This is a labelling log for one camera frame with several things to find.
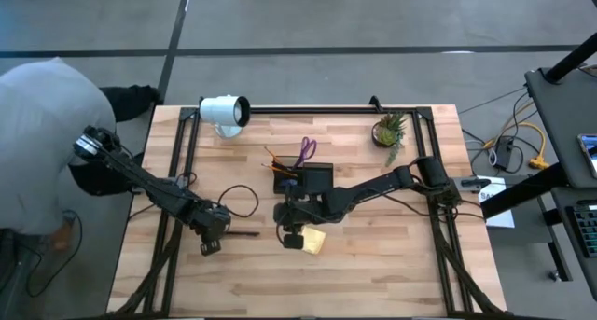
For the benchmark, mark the black diagonal beam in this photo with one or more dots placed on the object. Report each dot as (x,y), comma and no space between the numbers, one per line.
(522,191)

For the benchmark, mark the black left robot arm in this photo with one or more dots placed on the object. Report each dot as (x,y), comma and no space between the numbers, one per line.
(140,182)

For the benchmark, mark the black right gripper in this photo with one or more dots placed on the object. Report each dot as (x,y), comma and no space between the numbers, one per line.
(305,210)

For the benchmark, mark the person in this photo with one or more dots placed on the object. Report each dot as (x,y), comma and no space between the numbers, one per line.
(42,124)

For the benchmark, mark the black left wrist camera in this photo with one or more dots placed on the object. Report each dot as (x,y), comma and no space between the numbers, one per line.
(211,247)

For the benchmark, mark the black round pole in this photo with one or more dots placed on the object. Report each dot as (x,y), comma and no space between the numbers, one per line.
(571,61)

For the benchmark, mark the potted succulent plant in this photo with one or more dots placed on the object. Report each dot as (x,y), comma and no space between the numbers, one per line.
(386,134)

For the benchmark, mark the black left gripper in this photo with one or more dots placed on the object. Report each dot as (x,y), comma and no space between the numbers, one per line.
(210,219)

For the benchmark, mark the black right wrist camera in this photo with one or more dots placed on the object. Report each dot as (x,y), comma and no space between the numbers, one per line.
(293,242)

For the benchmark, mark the black power adapter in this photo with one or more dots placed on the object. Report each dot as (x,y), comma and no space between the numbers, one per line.
(503,153)

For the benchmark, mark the black pen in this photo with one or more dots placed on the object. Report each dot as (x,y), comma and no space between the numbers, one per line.
(281,165)
(245,233)

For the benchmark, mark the white paper sheet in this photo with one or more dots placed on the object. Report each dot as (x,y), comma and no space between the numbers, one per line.
(501,219)

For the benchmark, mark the black mesh desk organizer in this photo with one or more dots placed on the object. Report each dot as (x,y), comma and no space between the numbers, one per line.
(319,175)

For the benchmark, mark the dark grey side desk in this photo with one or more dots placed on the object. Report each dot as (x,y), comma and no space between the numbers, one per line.
(559,124)

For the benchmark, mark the keyboard with coloured keys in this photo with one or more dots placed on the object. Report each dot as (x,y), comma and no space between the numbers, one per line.
(585,229)

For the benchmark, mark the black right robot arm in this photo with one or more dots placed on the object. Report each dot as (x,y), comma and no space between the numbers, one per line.
(368,187)

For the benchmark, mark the smartphone with lit screen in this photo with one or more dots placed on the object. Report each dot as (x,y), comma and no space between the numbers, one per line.
(590,154)

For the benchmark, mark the black desk leg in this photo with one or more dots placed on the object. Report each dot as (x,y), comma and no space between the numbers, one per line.
(559,250)

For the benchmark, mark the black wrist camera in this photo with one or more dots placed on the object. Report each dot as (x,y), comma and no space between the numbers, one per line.
(211,247)
(293,242)

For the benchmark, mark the black aluminium table frame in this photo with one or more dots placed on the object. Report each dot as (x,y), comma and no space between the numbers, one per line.
(326,110)

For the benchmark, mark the small black clamp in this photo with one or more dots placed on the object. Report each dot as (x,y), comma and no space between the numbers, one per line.
(374,104)

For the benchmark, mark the yellow sticky note pad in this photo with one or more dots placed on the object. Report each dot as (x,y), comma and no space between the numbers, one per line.
(315,240)

